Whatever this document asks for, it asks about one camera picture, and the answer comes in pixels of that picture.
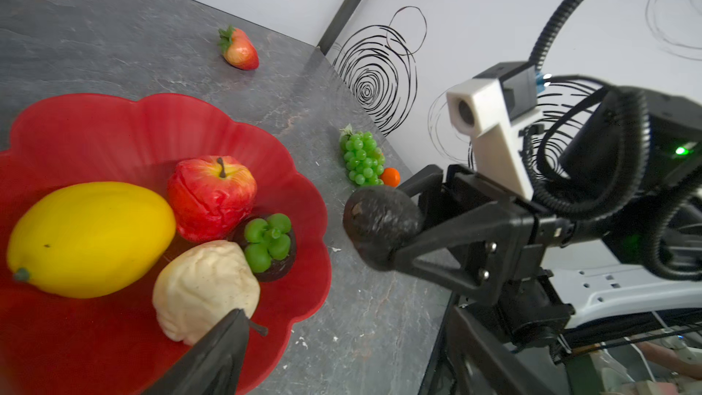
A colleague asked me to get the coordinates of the fake red strawberry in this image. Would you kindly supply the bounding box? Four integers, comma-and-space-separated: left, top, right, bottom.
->
218, 26, 260, 71

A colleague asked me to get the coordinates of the green fake grape bunch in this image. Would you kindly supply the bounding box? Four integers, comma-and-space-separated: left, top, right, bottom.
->
339, 124, 385, 187

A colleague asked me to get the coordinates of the orange fake tomato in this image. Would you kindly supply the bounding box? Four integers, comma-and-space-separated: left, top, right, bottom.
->
380, 168, 401, 188

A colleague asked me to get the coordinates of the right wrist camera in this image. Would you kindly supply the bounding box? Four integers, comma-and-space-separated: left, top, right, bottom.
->
446, 61, 540, 200

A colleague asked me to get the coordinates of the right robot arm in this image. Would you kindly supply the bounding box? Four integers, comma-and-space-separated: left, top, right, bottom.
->
344, 0, 701, 349

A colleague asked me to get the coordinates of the yellow fake lemon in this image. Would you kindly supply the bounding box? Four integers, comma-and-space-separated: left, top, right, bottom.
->
7, 182, 176, 299

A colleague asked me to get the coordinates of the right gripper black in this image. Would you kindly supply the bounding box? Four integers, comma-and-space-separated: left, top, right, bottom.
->
392, 165, 575, 347

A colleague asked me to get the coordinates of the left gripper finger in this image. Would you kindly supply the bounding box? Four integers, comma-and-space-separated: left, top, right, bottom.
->
143, 309, 250, 395

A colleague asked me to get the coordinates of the black fake avocado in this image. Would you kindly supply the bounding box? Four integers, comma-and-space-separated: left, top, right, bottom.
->
343, 186, 424, 272

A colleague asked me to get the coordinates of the red flower-shaped fruit bowl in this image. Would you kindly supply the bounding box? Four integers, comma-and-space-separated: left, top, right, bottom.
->
1, 93, 332, 394

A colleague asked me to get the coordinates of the dark mangosteen with green calyx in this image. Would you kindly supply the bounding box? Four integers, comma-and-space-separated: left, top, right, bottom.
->
228, 213, 297, 283

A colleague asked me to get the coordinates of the fake red apple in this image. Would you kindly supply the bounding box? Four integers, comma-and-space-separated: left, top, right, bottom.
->
166, 155, 258, 243

